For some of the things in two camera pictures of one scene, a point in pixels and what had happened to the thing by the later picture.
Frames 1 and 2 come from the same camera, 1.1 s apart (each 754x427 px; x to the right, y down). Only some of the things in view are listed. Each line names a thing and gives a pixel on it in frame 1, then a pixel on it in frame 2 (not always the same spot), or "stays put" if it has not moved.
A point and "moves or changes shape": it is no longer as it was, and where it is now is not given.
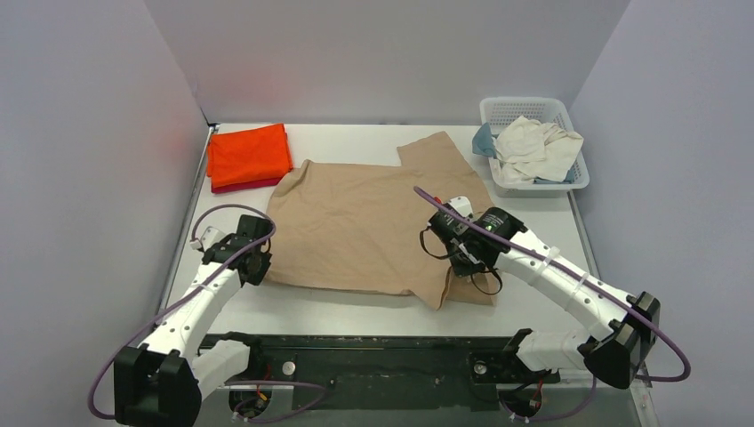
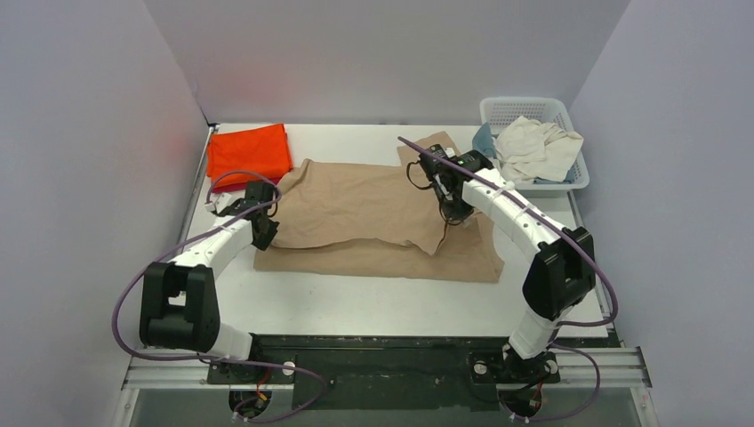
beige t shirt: [364, 228] moves or changes shape
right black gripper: [445, 225] -> [453, 206]
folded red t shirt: [246, 185] stays put
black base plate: [384, 371] stays put
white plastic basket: [499, 112] stays put
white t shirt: [526, 149] stays put
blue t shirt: [483, 141] stays put
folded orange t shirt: [248, 155] stays put
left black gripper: [257, 263] -> [264, 228]
